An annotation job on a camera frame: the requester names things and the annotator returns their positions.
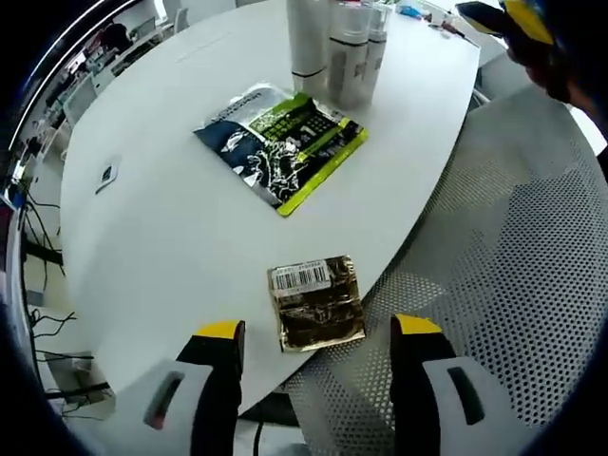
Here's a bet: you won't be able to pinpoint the dark blue skincare sachet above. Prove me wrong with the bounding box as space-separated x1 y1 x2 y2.
193 83 295 181

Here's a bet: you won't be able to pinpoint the white skincare tube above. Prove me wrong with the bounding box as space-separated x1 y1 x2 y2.
284 0 330 94

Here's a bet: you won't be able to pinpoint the green black skincare sachet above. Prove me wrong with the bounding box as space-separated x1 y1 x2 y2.
227 92 370 219

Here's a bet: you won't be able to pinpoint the grey mesh office chair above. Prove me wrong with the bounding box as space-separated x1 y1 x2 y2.
284 83 608 456

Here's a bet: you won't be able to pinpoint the black desk cables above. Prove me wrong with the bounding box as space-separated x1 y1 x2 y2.
18 189 97 420

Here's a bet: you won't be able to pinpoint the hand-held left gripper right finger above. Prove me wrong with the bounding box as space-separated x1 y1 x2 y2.
389 313 523 456

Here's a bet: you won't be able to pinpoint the small white skincare sachet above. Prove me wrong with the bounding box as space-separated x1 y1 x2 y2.
93 163 122 196

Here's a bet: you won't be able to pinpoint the gold skincare sachet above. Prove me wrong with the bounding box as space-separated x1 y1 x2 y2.
266 255 368 354

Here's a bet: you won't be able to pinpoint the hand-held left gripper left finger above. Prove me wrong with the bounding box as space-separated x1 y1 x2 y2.
115 320 247 456

